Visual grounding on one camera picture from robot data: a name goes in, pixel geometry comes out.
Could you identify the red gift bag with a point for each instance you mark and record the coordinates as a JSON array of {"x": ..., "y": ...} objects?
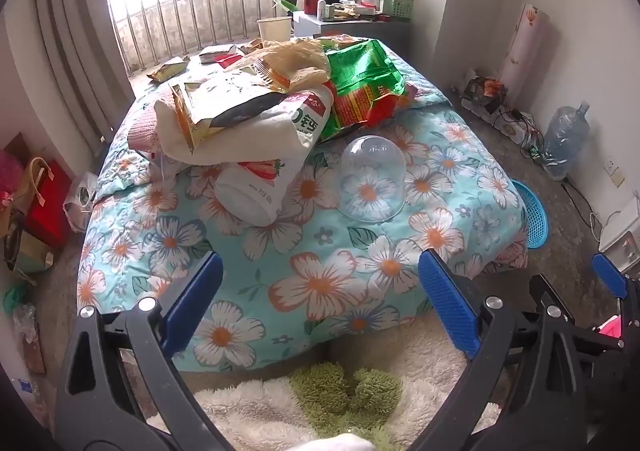
[{"x": 50, "y": 211}]

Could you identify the gold green box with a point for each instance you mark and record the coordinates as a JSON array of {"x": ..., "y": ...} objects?
[{"x": 30, "y": 253}]

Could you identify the green plastic item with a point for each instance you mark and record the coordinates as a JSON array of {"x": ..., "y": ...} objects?
[{"x": 286, "y": 5}]

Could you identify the metal window railing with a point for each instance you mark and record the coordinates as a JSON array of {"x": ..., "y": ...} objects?
[{"x": 190, "y": 16}]

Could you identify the white fluffy cloth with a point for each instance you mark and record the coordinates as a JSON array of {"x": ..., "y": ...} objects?
[{"x": 240, "y": 411}]

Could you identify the clear plastic dome lid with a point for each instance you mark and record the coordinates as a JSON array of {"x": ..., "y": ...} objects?
[{"x": 372, "y": 181}]

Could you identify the blue plastic basket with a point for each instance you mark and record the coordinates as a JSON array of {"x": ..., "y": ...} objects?
[{"x": 532, "y": 221}]

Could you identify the green plastic basket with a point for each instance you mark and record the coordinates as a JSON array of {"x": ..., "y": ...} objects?
[{"x": 396, "y": 5}]

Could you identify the dark orange snack bag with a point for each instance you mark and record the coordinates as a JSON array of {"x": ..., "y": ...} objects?
[{"x": 482, "y": 88}]

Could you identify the yellow translucent plastic bag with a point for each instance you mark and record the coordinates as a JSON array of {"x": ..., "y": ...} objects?
[{"x": 295, "y": 61}]

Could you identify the rolled floral paper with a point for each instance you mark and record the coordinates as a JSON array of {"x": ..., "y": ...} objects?
[{"x": 525, "y": 41}]

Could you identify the grey pleated curtain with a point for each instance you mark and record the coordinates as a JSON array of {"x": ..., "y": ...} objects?
[{"x": 75, "y": 31}]

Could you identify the wall outlet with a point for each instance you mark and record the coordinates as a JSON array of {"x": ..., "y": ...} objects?
[{"x": 614, "y": 173}]

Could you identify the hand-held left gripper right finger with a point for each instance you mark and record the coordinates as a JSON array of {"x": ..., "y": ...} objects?
[{"x": 447, "y": 303}]

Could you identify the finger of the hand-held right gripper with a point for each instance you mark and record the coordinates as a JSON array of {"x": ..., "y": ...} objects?
[
  {"x": 542, "y": 287},
  {"x": 609, "y": 275}
]

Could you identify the green red snack bag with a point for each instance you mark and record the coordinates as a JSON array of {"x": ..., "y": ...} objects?
[{"x": 360, "y": 76}]

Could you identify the pink bag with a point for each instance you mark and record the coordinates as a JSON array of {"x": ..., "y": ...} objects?
[{"x": 11, "y": 171}]

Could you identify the grey box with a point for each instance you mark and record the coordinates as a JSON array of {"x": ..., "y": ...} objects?
[{"x": 312, "y": 26}]

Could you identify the yellow white snack packet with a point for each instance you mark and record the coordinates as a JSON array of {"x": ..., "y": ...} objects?
[{"x": 169, "y": 69}]

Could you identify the white appliance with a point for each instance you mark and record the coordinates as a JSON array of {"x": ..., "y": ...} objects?
[{"x": 620, "y": 231}]

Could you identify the clear plastic bag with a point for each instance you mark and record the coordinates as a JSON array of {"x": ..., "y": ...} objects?
[{"x": 80, "y": 203}]

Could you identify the pink patterned cloth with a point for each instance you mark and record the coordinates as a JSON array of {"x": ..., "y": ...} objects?
[{"x": 142, "y": 128}]

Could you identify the large white bag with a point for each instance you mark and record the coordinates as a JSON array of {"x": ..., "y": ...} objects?
[{"x": 280, "y": 131}]

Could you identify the clutter of small items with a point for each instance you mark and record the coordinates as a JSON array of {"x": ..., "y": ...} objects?
[{"x": 350, "y": 11}]

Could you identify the green fluffy cloth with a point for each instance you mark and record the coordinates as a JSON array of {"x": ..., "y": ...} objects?
[{"x": 325, "y": 391}]

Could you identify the white strawberry pouch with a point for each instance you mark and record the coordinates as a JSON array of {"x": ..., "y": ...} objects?
[{"x": 255, "y": 191}]

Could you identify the white paper cup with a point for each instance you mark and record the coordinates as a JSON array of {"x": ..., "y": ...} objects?
[{"x": 274, "y": 30}]

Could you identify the white power strip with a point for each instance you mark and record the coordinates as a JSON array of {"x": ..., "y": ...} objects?
[{"x": 492, "y": 118}]

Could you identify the large clear water jug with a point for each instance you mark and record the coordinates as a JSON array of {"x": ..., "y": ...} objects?
[{"x": 562, "y": 141}]

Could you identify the white black snack bag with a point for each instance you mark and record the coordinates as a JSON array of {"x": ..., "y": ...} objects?
[{"x": 220, "y": 96}]

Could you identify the green plastic bag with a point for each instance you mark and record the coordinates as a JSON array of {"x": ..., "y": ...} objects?
[{"x": 15, "y": 298}]

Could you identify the floral turquoise blanket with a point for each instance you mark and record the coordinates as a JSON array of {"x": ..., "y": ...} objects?
[{"x": 310, "y": 251}]

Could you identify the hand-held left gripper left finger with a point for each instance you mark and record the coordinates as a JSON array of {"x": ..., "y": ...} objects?
[{"x": 192, "y": 298}]

